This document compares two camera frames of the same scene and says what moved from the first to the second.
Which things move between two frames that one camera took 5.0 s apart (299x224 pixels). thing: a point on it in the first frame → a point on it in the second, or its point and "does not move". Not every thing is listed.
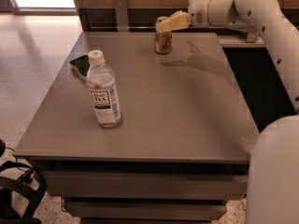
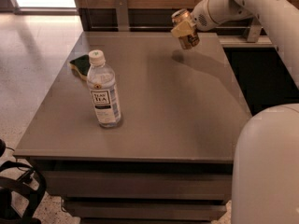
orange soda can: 163,38 → 180,17
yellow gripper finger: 176,22 → 182,29
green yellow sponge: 80,66 does not move
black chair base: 21,188 does not move
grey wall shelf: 240,41 does not move
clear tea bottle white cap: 102,85 does not move
